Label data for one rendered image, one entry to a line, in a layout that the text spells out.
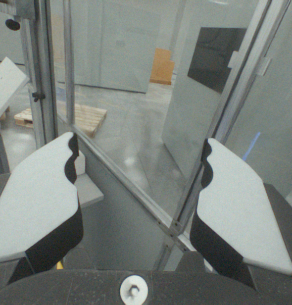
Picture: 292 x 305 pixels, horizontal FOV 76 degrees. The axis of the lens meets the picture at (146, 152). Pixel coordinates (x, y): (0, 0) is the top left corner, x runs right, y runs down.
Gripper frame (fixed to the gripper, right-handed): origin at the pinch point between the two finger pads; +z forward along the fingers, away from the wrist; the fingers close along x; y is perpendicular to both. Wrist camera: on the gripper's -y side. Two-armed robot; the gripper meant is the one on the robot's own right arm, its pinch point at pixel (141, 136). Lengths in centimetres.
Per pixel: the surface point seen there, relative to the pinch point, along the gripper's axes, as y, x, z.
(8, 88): 9, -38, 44
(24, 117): 107, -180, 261
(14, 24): -7, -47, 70
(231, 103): 5.0, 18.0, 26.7
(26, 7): -12, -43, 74
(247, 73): -0.7, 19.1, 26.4
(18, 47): 40, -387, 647
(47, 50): 2, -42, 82
